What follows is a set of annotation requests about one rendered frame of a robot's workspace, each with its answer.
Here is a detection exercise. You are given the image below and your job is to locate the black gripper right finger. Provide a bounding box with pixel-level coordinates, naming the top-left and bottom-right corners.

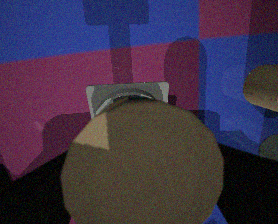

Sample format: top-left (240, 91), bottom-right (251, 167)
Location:
top-left (216, 143), bottom-right (278, 224)

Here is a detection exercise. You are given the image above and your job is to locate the grey balance beam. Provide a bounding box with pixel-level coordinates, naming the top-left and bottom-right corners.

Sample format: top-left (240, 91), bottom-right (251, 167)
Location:
top-left (85, 81), bottom-right (169, 119)

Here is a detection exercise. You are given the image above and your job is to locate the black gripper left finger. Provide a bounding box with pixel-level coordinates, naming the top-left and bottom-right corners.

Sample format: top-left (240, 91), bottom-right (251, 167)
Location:
top-left (0, 151), bottom-right (71, 224)

